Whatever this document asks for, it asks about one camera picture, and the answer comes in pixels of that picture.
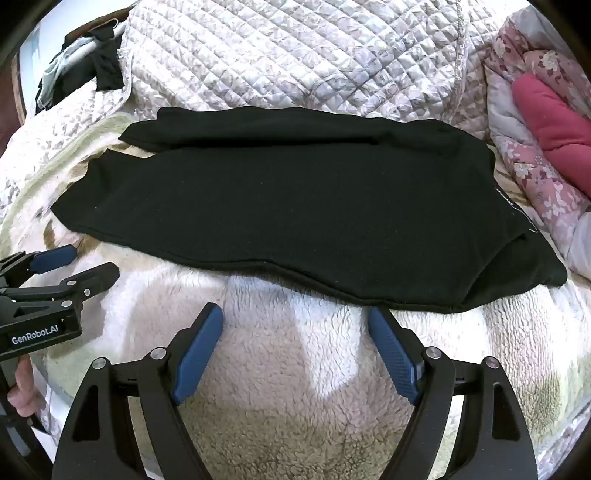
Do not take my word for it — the white fleece blanket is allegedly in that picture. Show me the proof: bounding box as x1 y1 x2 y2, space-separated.
0 113 591 480

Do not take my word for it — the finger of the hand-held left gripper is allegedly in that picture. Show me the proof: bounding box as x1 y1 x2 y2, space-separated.
0 244 78 278
0 261 121 311

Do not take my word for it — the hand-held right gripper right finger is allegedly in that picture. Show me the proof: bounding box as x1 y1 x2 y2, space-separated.
367 306 541 480

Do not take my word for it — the pink floral quilt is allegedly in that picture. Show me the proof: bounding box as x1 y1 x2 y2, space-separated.
482 4 591 278

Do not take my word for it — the grey garment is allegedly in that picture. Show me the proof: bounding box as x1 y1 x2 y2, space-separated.
36 37 99 114

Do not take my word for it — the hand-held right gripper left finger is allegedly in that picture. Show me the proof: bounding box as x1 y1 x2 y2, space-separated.
52 302 225 480

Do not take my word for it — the dark pink pillow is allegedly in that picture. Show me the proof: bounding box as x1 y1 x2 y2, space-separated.
512 73 591 197

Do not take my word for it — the person's left hand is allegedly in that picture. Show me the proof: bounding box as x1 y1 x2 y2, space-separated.
10 357 41 418

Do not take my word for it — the white quilted bedspread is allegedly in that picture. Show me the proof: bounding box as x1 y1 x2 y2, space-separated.
0 0 513 222

